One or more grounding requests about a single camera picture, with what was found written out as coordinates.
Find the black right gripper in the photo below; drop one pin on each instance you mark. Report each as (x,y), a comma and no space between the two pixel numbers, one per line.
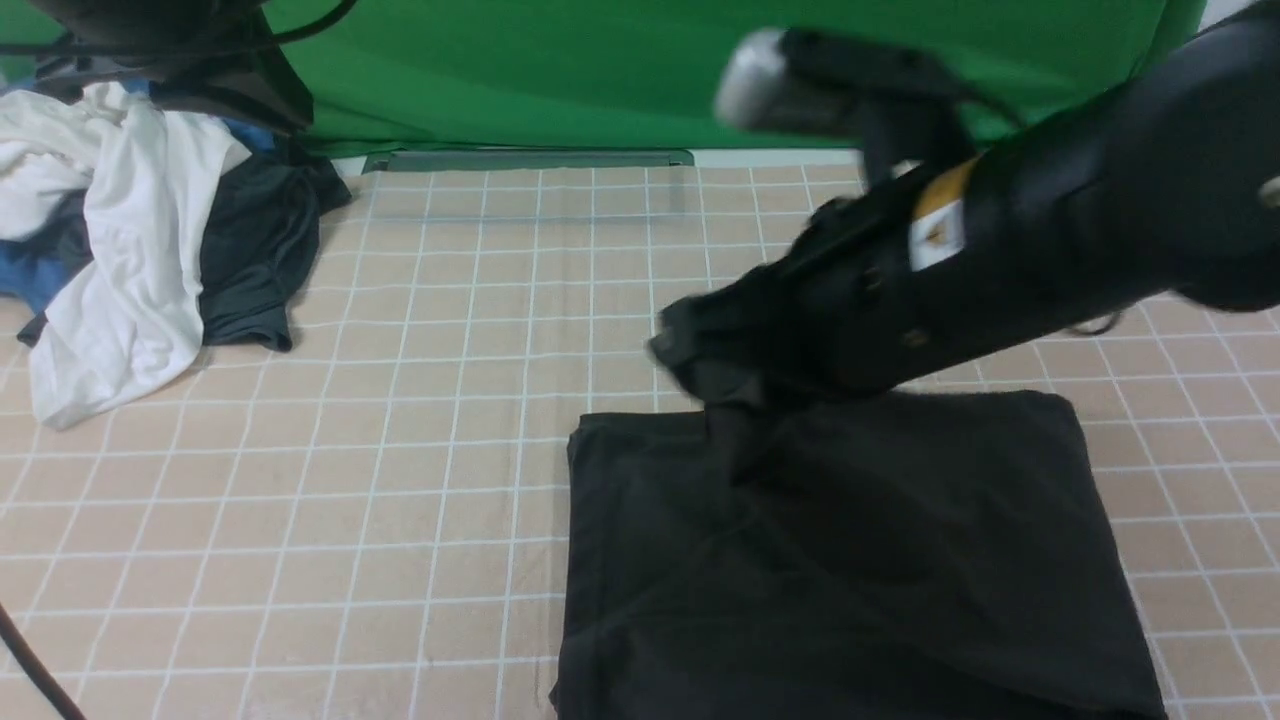
(841,315)

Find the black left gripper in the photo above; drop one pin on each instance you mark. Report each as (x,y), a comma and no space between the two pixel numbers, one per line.
(192,56)

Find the dark gray long-sleeve shirt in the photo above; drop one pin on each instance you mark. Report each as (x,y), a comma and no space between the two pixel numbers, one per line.
(905,557)

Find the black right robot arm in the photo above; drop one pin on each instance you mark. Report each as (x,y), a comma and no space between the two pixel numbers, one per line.
(979,232)

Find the white shirt in pile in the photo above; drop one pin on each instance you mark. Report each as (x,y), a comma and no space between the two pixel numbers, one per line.
(126,324)

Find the green backdrop cloth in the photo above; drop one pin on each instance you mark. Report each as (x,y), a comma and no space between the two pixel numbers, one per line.
(389,75)

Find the dark gray garment in pile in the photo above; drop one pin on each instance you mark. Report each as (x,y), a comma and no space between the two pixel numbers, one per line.
(260,245)

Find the gray metal bar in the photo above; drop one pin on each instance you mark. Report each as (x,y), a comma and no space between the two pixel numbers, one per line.
(488,160)

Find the blue garment in pile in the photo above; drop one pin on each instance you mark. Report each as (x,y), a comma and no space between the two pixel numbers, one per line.
(129,211)

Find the beige grid-pattern table mat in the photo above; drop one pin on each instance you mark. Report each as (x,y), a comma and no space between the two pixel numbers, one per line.
(373,526)

